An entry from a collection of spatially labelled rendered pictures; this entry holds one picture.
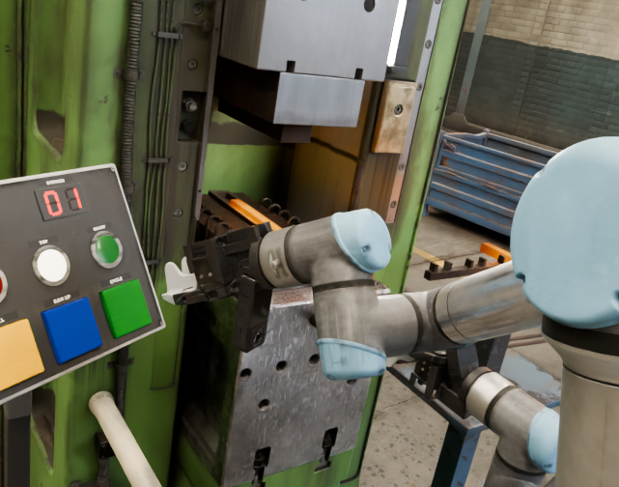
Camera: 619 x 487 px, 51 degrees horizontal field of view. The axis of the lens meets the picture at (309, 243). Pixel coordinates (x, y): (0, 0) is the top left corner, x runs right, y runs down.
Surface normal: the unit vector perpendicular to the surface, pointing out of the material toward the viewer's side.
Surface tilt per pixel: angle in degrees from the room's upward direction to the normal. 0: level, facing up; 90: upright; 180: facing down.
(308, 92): 90
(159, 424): 90
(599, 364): 127
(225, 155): 90
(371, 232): 60
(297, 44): 90
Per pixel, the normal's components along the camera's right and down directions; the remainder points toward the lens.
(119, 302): 0.81, -0.19
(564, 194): -0.87, -0.11
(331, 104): 0.55, 0.37
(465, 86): -0.77, 0.10
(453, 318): -0.77, 0.36
